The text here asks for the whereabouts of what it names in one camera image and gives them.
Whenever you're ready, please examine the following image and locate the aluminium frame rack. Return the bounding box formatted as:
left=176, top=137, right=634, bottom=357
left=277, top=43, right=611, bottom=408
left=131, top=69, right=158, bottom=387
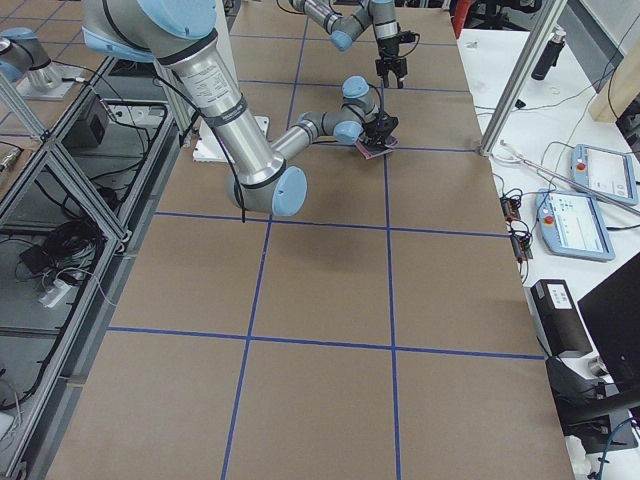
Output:
left=1, top=59, right=189, bottom=479

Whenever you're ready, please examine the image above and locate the pink grey towel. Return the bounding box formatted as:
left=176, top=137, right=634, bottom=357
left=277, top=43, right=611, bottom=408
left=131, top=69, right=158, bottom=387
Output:
left=355, top=136, right=398, bottom=159

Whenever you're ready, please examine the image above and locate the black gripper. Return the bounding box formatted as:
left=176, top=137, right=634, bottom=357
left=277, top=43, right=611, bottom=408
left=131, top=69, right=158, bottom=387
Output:
left=377, top=37, right=407, bottom=89
left=360, top=115, right=399, bottom=148

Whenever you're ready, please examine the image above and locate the far teach pendant tablet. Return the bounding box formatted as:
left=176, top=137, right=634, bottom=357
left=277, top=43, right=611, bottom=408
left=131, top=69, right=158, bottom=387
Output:
left=571, top=144, right=639, bottom=206

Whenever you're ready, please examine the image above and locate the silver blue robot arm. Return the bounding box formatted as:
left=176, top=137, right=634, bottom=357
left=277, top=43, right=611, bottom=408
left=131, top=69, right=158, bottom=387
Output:
left=82, top=1, right=398, bottom=217
left=289, top=0, right=420, bottom=89

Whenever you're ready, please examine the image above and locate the black computer monitor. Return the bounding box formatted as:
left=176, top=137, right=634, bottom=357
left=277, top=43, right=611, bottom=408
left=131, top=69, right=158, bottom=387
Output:
left=578, top=254, right=639, bottom=387

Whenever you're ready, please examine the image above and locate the metal grabber stick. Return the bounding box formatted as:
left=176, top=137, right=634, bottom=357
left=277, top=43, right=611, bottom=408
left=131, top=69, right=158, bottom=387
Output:
left=489, top=140, right=639, bottom=216

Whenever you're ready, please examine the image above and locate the teach pendant tablet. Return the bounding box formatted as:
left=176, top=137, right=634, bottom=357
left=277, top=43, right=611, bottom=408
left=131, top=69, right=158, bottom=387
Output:
left=571, top=144, right=639, bottom=206
left=535, top=189, right=615, bottom=262

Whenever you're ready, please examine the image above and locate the near teach pendant tablet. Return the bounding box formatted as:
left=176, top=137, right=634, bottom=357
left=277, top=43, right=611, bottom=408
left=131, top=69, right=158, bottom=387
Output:
left=535, top=189, right=615, bottom=262

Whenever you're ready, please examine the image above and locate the black bottle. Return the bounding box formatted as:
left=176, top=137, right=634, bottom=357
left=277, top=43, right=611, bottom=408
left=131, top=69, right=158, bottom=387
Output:
left=531, top=27, right=566, bottom=81

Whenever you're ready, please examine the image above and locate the black box with label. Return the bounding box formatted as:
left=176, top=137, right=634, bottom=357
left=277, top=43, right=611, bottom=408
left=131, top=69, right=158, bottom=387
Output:
left=530, top=279, right=593, bottom=358

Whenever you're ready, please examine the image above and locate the white power strip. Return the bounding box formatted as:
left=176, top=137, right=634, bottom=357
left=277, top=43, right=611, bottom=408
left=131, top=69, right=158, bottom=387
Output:
left=39, top=279, right=71, bottom=308

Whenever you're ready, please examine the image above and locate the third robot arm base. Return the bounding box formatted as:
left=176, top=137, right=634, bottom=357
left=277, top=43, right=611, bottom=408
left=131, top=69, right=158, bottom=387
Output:
left=1, top=27, right=83, bottom=101

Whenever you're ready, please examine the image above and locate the aluminium frame post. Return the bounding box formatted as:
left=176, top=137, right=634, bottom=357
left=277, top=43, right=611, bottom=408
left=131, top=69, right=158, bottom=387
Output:
left=478, top=0, right=567, bottom=157

